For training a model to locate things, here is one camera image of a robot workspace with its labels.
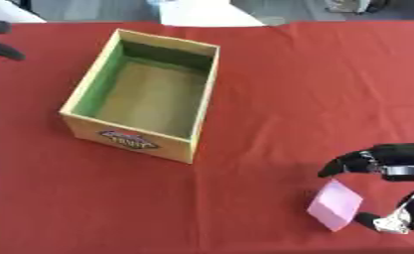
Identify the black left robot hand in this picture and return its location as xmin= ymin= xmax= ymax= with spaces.
xmin=0 ymin=18 xmax=28 ymax=68

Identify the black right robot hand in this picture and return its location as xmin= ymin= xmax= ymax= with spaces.
xmin=316 ymin=142 xmax=414 ymax=235

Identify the tan cardboard box green inside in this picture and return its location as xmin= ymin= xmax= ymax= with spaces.
xmin=59 ymin=28 xmax=222 ymax=165

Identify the pink cube block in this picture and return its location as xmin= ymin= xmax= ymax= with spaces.
xmin=305 ymin=179 xmax=365 ymax=233

